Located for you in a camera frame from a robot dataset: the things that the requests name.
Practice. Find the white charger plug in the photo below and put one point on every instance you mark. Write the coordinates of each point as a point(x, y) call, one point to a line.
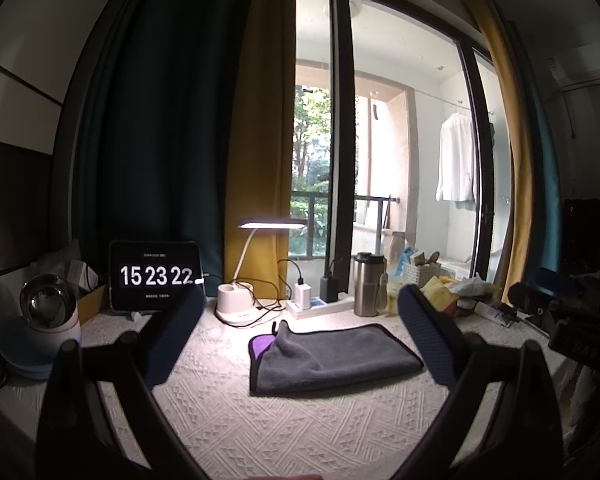
point(302, 296)

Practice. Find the white hanging shirt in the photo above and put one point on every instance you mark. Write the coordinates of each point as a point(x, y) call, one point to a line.
point(455, 160)

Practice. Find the dark teal curtain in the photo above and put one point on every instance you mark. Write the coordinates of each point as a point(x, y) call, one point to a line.
point(165, 125)
point(547, 185)

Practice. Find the white desk lamp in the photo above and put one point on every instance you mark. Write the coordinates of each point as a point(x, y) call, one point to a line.
point(240, 305)

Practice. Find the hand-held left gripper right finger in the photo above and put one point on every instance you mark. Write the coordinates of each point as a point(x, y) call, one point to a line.
point(426, 331)

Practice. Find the yellow cloth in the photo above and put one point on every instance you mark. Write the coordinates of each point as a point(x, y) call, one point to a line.
point(437, 294)

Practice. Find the mustard yellow curtain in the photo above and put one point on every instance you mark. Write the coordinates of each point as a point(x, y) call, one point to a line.
point(512, 160)
point(265, 135)

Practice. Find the white humidifier with chrome dome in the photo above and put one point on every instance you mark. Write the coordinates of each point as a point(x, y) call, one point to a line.
point(50, 310)

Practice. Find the grey towel with purple side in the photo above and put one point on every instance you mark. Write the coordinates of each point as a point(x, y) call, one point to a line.
point(330, 357)

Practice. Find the white tube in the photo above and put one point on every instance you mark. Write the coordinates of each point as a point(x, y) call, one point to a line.
point(495, 314)

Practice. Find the black balcony railing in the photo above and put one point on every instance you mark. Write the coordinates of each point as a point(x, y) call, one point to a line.
point(370, 220)

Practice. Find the white plastic basket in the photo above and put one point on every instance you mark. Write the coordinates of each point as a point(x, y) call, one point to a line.
point(422, 274)

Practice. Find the cardboard box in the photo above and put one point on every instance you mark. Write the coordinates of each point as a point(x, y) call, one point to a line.
point(91, 305)

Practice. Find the stainless steel thermos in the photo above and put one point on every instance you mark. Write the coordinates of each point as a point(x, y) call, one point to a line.
point(367, 287)

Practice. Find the black charger plug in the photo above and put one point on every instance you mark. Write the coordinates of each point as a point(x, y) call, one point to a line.
point(328, 287)

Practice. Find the white textured tablecloth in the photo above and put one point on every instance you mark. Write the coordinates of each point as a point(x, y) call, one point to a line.
point(290, 430)

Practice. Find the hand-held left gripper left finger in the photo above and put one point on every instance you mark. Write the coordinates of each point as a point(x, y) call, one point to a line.
point(176, 331)

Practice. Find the crumpled white tissue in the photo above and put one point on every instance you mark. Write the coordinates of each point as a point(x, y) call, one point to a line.
point(472, 284)

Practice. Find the white power strip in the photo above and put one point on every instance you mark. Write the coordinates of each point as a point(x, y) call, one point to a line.
point(337, 305)

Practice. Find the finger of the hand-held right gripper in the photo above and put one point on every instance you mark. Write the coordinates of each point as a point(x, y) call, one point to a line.
point(557, 279)
point(527, 296)

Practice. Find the black tablet clock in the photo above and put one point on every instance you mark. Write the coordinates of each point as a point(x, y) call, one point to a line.
point(156, 275)

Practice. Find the white air conditioner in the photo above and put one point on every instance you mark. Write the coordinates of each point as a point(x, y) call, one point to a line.
point(587, 65)

